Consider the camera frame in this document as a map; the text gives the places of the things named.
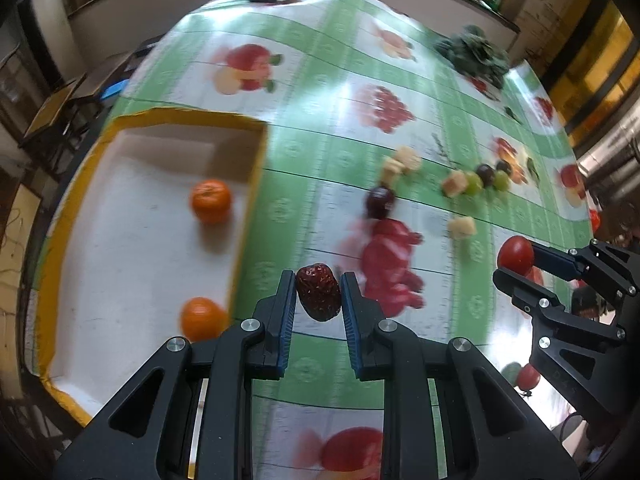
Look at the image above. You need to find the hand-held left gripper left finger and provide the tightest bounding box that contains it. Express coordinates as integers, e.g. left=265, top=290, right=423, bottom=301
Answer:
left=52, top=270, right=296, bottom=480

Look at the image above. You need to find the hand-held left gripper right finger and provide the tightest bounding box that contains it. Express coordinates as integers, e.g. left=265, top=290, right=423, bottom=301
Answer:
left=341, top=272, right=581, bottom=480

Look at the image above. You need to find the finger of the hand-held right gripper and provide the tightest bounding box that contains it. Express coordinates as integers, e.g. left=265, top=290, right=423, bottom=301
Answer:
left=492, top=268, right=563, bottom=318
left=531, top=242, right=593, bottom=281

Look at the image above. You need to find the dried red date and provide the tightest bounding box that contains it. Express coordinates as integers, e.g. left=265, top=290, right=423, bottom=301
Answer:
left=295, top=263, right=343, bottom=322

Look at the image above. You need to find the white tray with yellow rim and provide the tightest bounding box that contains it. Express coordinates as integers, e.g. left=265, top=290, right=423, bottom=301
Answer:
left=37, top=108, right=268, bottom=426

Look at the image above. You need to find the small red cherry tomato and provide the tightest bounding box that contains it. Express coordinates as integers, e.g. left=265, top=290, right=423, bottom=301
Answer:
left=515, top=364, right=542, bottom=394

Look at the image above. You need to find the orange tangerine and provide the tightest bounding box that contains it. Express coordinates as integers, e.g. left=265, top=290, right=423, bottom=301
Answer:
left=180, top=297, right=228, bottom=343
left=189, top=179, right=233, bottom=225

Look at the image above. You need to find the large dark purple grape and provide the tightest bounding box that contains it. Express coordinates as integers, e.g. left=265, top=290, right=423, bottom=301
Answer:
left=365, top=186, right=397, bottom=220

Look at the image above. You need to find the green fruit-print tablecloth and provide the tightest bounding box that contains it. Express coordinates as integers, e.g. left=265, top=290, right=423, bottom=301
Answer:
left=22, top=0, right=597, bottom=480

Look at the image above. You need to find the dark green leafy vegetable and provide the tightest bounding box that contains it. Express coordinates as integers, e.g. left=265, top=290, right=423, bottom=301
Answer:
left=434, top=25, right=512, bottom=90

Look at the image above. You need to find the blue flat object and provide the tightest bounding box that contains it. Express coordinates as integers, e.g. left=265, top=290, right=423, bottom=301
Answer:
left=99, top=80, right=128, bottom=102

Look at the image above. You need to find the wooden chair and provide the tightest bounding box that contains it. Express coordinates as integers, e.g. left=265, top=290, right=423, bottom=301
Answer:
left=19, top=76, right=90, bottom=153

